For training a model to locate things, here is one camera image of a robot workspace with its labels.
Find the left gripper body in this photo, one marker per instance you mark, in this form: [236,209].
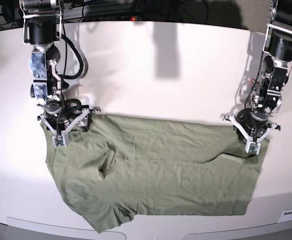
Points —
[250,127]

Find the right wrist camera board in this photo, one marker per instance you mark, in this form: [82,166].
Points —
[58,141]

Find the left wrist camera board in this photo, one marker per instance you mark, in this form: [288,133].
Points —
[252,147]

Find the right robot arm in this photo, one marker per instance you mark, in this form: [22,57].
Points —
[43,26]

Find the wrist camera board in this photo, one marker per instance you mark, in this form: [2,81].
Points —
[58,141]
[252,147]

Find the sage green T-shirt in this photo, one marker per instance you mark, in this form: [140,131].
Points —
[126,166]

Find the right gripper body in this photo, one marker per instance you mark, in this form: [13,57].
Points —
[60,118]

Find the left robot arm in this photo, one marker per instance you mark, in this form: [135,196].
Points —
[275,64]

